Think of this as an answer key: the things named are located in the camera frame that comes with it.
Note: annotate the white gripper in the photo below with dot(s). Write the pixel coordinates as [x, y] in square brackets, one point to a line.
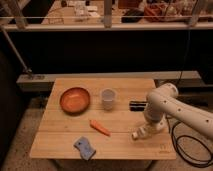
[152, 127]

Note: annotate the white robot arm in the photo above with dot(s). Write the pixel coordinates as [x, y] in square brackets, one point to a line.
[163, 100]

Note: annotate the black rectangular box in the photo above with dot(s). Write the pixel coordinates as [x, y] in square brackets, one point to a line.
[137, 105]

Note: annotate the translucent plastic cup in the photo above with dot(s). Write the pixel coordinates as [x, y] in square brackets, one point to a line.
[108, 99]

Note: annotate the orange carrot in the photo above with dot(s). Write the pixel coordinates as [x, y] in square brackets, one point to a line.
[94, 124]

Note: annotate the blue sponge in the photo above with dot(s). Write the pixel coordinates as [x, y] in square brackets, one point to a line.
[85, 149]

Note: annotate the orange bowl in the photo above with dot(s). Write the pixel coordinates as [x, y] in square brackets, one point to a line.
[75, 100]

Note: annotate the grey metal beam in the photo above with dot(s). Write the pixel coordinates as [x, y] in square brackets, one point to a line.
[45, 82]

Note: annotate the diagonal metal strut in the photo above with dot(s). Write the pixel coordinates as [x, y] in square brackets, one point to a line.
[26, 69]

